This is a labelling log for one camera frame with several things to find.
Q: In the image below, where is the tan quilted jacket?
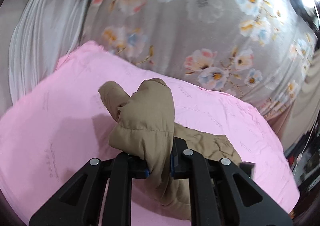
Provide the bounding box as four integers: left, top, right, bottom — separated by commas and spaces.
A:
98, 78, 241, 220

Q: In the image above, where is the pink quilt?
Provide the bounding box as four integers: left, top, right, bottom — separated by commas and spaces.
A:
1, 42, 300, 223

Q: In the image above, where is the grey floral bedsheet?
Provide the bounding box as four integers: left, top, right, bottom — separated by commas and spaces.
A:
82, 0, 320, 121

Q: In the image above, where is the white satin curtain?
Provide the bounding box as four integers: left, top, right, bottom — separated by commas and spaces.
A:
1, 0, 91, 112

